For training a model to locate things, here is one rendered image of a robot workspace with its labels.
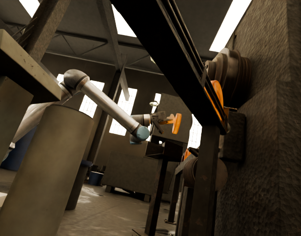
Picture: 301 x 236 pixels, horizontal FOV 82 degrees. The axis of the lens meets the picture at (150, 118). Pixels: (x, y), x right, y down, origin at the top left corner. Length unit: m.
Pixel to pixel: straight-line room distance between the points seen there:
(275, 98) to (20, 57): 0.81
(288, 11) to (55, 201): 1.15
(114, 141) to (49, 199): 11.09
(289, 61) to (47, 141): 0.90
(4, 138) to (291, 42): 1.07
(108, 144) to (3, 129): 11.06
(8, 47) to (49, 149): 0.22
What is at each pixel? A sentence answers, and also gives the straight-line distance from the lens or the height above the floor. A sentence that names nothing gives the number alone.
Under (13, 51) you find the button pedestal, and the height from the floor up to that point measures 0.59.
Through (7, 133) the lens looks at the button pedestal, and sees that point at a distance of 0.54.
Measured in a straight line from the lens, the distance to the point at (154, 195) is 1.52.
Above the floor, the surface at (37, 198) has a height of 0.32.
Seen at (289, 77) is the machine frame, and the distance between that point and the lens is 0.90.
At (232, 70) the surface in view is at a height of 1.07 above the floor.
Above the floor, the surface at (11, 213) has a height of 0.29.
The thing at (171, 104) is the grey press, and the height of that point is 2.06.
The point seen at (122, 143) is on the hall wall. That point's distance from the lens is 11.38.
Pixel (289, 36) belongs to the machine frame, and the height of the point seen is 1.10.
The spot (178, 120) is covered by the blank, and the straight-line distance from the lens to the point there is 1.24.
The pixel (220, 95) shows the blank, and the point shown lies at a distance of 0.69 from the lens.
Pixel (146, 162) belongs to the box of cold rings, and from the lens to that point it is 3.43.
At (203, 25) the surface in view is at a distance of 9.61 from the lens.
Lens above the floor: 0.41
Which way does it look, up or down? 19 degrees up
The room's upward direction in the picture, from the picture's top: 13 degrees clockwise
